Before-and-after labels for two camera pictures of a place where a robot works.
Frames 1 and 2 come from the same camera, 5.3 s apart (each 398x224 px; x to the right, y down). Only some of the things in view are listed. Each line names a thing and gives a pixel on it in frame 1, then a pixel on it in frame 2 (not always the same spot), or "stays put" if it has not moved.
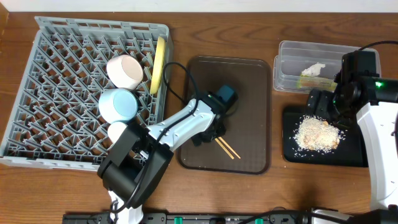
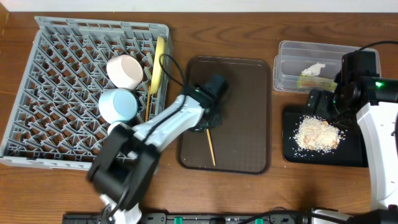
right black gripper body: x=327 y=106 stays put
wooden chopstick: x=229 y=147 to x=208 y=135
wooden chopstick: x=224 y=149 to x=147 y=103
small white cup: x=115 y=130 stays put
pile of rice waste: x=314 y=135 stays put
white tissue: x=314 y=70 stays put
